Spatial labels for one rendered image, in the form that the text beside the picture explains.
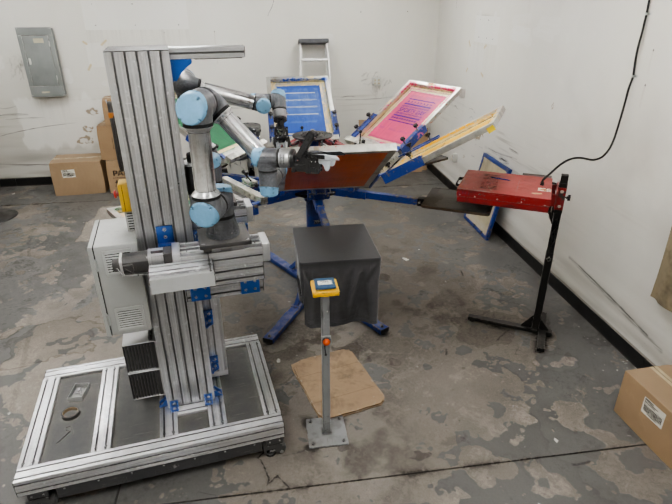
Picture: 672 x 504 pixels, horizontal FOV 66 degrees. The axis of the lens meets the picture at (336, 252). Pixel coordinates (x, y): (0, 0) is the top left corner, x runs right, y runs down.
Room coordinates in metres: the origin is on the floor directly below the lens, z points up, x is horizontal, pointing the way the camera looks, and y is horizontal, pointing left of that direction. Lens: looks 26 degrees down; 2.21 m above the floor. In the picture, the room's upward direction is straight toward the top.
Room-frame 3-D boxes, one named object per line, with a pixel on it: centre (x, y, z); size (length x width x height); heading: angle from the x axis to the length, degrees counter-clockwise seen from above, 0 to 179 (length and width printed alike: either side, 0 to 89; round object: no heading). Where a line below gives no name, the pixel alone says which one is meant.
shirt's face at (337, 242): (2.73, 0.01, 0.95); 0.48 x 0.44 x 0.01; 8
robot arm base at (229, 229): (2.16, 0.51, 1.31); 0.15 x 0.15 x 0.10
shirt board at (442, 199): (3.59, -0.45, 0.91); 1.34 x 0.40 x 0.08; 68
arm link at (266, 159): (1.98, 0.27, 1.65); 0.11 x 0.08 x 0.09; 81
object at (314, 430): (2.21, 0.06, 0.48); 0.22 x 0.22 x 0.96; 8
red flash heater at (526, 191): (3.31, -1.15, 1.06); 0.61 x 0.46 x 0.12; 68
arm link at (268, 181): (2.00, 0.26, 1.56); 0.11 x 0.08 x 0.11; 171
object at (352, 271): (2.50, -0.02, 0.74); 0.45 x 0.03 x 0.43; 98
